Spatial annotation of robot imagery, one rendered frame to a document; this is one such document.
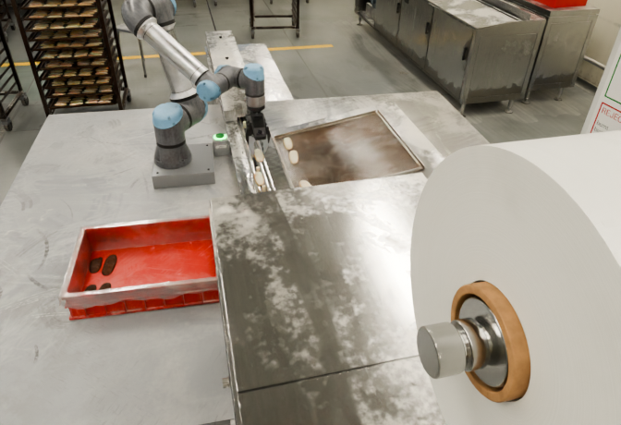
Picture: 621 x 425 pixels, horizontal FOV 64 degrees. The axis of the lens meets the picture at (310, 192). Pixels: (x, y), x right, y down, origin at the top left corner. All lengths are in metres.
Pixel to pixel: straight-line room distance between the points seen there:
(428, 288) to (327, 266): 0.51
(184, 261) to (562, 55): 4.17
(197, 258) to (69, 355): 0.47
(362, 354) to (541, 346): 0.52
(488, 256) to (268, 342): 0.54
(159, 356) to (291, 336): 0.68
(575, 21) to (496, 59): 0.84
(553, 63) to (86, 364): 4.53
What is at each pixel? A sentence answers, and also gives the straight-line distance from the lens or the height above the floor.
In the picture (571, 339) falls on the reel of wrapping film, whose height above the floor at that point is 1.74.
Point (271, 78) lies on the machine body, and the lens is 3.06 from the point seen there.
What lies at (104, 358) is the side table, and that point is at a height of 0.82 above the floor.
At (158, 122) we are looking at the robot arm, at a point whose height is 1.08.
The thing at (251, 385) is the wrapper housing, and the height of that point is 1.30.
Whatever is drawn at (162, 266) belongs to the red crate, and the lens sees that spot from 1.70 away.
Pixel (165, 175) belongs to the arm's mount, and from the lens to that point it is 2.04.
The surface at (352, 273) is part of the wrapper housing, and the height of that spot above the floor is 1.30.
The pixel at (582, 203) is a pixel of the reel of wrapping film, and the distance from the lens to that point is 0.28.
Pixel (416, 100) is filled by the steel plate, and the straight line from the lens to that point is 2.86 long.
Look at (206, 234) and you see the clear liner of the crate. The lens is 1.75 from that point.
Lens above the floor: 1.95
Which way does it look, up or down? 35 degrees down
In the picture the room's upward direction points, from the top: 2 degrees clockwise
